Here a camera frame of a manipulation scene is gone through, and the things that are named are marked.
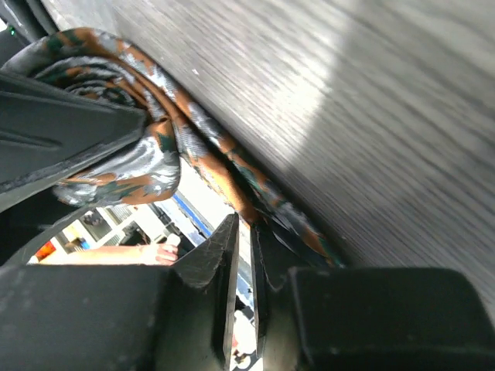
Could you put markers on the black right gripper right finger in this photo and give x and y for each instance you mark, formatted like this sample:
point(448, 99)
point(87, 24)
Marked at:
point(312, 318)

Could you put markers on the person behind the table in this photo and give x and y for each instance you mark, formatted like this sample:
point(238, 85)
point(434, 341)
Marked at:
point(153, 254)

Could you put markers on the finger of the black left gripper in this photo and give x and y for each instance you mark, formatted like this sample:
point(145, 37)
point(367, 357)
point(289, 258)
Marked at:
point(47, 135)

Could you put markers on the orange grey floral tie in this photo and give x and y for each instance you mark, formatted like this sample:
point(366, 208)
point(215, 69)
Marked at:
point(95, 64)

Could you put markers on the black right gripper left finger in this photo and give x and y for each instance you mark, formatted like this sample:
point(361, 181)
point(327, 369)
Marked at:
point(124, 317)

